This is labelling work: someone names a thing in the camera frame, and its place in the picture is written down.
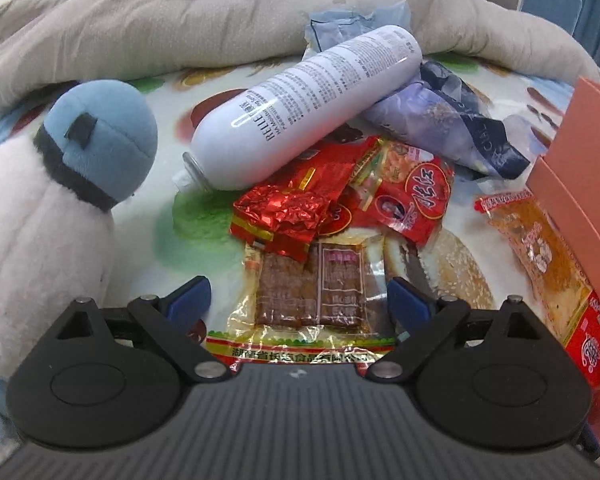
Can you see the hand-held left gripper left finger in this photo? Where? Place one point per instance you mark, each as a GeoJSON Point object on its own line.
{"type": "Point", "coordinates": [187, 302]}

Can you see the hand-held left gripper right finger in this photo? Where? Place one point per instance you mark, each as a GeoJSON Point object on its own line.
{"type": "Point", "coordinates": [410, 302]}

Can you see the clear dried tofu packet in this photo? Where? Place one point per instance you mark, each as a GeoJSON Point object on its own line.
{"type": "Point", "coordinates": [310, 285]}

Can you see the red portrait snack packet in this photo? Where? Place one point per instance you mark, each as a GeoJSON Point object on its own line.
{"type": "Point", "coordinates": [410, 190]}

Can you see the orange clear snack packet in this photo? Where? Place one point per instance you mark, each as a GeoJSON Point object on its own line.
{"type": "Point", "coordinates": [540, 250]}

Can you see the red glossy snack packet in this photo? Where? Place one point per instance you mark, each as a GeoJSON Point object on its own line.
{"type": "Point", "coordinates": [330, 165]}

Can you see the plush penguin toy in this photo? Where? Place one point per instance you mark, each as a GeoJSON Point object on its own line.
{"type": "Point", "coordinates": [40, 220]}

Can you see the red flat snack packet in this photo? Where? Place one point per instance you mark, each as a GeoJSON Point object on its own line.
{"type": "Point", "coordinates": [595, 350]}

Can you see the white spray bottle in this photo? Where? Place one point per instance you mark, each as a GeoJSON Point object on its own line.
{"type": "Point", "coordinates": [305, 105]}

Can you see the light blue plastic bag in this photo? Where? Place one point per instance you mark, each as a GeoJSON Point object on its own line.
{"type": "Point", "coordinates": [350, 25]}

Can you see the grey duvet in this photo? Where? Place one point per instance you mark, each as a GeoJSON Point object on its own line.
{"type": "Point", "coordinates": [205, 15]}

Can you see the blue chair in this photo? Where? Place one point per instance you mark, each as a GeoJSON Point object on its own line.
{"type": "Point", "coordinates": [552, 0]}

